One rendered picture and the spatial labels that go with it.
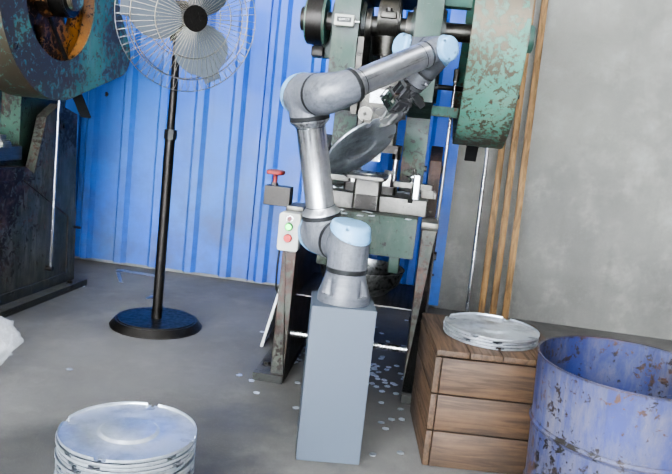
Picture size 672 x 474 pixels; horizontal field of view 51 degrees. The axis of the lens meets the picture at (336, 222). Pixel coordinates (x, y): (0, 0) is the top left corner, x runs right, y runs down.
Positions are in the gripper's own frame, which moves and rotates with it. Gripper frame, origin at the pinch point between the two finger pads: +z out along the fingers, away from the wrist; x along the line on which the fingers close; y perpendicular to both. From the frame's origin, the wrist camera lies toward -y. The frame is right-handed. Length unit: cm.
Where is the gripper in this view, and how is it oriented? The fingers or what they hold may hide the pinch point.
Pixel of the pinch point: (382, 123)
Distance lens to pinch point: 244.5
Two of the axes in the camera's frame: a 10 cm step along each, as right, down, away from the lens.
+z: -5.7, 5.8, 5.9
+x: 4.2, 8.2, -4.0
